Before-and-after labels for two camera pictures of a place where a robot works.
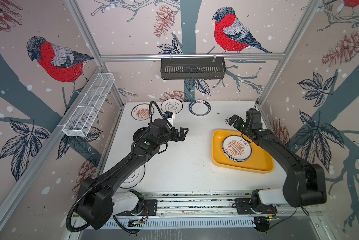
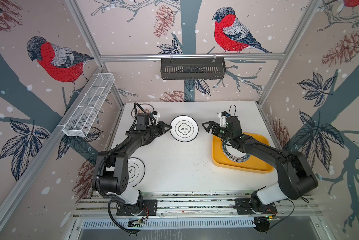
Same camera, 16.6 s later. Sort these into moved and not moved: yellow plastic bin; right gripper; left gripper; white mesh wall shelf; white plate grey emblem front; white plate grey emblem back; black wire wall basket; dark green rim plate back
Moved: left gripper; dark green rim plate back; right gripper; white plate grey emblem back
Not moved: yellow plastic bin; white plate grey emblem front; black wire wall basket; white mesh wall shelf
